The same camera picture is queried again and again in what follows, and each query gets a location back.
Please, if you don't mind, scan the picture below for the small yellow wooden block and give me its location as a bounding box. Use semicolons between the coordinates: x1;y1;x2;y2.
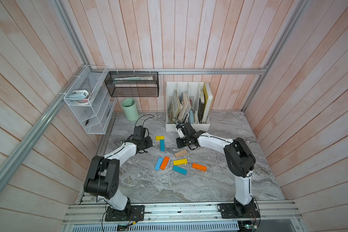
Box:
156;136;165;141

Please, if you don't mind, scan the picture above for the teal wooden block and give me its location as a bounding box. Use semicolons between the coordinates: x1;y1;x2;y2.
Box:
173;166;187;175
160;139;165;152

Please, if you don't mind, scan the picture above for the light blue wooden block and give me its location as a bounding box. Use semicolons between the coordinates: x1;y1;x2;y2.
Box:
154;157;163;171

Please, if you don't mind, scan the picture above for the orange wooden block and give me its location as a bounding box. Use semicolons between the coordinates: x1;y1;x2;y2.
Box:
192;163;207;172
159;157;170;170

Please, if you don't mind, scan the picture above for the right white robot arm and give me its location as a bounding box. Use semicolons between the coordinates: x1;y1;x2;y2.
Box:
176;123;256;206

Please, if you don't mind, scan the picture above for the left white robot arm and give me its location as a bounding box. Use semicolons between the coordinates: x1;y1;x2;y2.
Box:
84;126;153;211

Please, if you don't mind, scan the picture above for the natural wooden block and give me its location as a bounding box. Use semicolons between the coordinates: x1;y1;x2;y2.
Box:
175;149;188;158

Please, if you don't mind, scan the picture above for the long yellow wooden block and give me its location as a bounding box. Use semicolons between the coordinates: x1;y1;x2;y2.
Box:
173;159;188;166

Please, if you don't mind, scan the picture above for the illustrated Chinese history book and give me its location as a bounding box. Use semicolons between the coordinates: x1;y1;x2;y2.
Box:
167;90;182;124

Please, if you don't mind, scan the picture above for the mint green plastic cup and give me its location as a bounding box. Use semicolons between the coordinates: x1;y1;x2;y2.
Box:
121;98;139;121

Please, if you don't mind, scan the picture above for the white plastic file organizer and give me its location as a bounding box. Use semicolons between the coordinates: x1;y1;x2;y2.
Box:
166;82;210;131

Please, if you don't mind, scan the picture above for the cream hardcover book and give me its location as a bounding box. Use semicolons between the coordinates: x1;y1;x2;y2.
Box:
202;82;213;123

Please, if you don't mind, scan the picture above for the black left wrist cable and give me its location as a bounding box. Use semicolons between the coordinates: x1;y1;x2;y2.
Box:
134;114;155;128

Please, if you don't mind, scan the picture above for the black wire mesh basket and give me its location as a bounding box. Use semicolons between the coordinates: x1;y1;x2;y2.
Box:
104;71;160;98

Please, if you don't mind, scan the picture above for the white wire shelf rack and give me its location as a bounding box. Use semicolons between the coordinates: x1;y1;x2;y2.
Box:
64;65;116;134

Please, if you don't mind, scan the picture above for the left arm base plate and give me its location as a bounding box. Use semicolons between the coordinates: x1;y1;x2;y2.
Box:
105;205;145;222

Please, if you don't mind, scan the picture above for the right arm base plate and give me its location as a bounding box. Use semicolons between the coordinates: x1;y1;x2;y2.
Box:
218;202;260;219

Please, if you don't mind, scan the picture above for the aluminium front rail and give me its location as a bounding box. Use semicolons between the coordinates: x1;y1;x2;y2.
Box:
62;200;302;225

